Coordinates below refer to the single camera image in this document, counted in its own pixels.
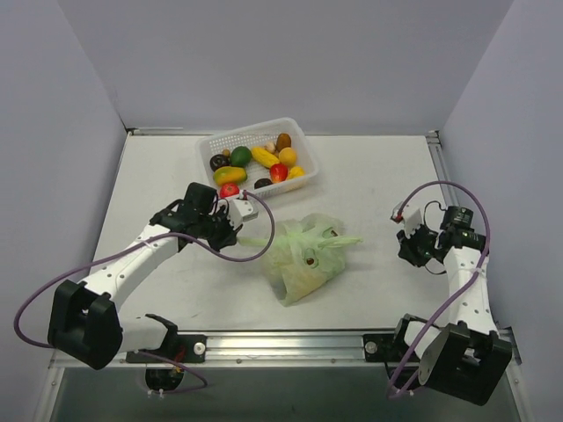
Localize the orange fruit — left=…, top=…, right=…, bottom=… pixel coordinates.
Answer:
left=278, top=147, right=297, bottom=168

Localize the brown kiwi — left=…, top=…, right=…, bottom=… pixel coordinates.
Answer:
left=275, top=133, right=292, bottom=151

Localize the small beige mushroom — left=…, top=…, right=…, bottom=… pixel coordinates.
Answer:
left=265, top=142, right=276, bottom=154

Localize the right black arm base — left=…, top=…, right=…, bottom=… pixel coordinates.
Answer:
left=362, top=314, right=442, bottom=364

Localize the red peach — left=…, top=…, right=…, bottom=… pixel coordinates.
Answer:
left=269, top=164, right=289, bottom=184

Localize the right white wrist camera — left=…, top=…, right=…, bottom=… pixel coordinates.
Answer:
left=391, top=202, right=423, bottom=238

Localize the dark red plum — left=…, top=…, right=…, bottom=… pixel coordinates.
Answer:
left=253, top=178, right=273, bottom=189

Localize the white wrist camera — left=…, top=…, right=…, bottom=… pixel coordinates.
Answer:
left=228, top=199, right=259, bottom=227
left=391, top=202, right=423, bottom=238

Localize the green yellow mango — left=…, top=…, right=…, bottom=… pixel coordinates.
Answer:
left=213, top=166, right=247, bottom=186

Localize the red apple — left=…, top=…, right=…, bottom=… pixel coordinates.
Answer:
left=219, top=183, right=240, bottom=199

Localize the aluminium table edge rail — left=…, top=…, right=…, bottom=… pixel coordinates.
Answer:
left=48, top=327, right=523, bottom=370

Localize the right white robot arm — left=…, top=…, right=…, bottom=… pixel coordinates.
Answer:
left=388, top=206, right=512, bottom=405

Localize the white perforated plastic basket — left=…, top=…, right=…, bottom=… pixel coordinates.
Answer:
left=196, top=118, right=320, bottom=198

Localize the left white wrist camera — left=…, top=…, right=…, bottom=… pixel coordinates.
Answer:
left=228, top=199, right=259, bottom=227

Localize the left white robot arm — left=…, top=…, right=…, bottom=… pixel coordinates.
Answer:
left=48, top=183, right=254, bottom=370

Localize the yellow starfruit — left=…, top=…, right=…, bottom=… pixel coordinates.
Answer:
left=251, top=147, right=280, bottom=169

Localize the light green plastic bag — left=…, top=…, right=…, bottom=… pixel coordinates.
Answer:
left=260, top=213, right=362, bottom=307

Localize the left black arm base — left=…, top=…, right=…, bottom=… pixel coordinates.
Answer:
left=120, top=314, right=208, bottom=363

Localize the green lime fruit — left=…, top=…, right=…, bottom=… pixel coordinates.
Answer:
left=230, top=146, right=252, bottom=168

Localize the small yellow lemon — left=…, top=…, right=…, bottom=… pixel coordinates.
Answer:
left=287, top=166, right=305, bottom=180

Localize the dark mangosteen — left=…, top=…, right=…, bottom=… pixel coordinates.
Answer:
left=209, top=154, right=230, bottom=171

